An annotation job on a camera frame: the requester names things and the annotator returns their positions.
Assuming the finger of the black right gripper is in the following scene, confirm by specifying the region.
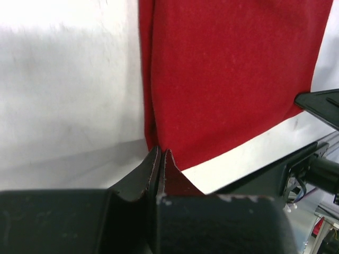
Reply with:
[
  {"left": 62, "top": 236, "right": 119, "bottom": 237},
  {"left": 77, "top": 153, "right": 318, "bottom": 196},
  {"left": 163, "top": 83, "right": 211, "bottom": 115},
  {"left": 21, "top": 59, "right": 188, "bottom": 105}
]
[{"left": 294, "top": 89, "right": 339, "bottom": 130}]

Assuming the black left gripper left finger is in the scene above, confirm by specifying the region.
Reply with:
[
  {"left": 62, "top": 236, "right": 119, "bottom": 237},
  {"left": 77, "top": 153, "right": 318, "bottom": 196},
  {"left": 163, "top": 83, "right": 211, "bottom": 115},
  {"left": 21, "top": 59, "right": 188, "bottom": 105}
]
[{"left": 108, "top": 146, "right": 162, "bottom": 202}]

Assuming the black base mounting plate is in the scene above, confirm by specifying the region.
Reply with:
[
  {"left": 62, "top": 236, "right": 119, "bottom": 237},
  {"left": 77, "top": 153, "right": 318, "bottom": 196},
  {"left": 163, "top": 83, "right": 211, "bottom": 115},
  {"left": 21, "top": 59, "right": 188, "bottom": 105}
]
[{"left": 213, "top": 142, "right": 329, "bottom": 201}]

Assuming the red t-shirt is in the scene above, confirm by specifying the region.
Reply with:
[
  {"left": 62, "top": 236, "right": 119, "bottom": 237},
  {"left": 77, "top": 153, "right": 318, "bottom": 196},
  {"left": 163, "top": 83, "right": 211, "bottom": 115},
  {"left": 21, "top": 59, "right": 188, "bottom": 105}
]
[{"left": 138, "top": 0, "right": 333, "bottom": 173}]

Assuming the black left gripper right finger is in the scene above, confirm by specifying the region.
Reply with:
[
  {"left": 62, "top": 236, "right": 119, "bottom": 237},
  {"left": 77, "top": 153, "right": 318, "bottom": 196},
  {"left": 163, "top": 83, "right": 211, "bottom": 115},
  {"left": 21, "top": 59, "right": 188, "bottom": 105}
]
[{"left": 156, "top": 149, "right": 206, "bottom": 198}]

